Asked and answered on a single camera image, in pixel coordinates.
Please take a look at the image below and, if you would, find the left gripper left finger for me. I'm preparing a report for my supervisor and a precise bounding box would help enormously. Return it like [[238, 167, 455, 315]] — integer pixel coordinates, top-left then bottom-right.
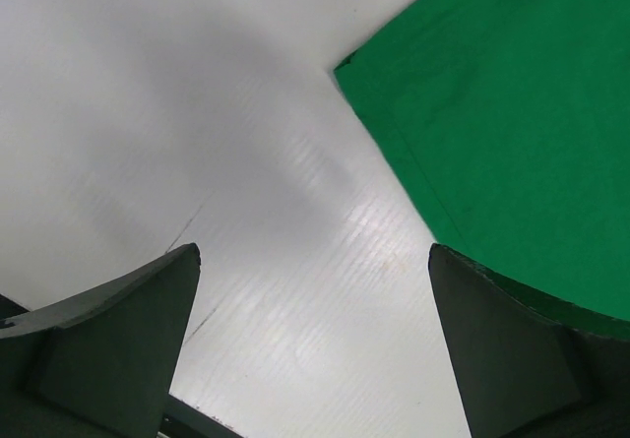
[[1, 243, 201, 437]]

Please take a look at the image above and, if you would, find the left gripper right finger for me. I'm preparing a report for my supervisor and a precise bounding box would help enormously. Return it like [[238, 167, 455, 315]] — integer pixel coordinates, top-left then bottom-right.
[[428, 244, 629, 437]]

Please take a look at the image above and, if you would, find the green t shirt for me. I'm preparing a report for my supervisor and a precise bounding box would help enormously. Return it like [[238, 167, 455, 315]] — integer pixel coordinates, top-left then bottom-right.
[[335, 0, 629, 319]]

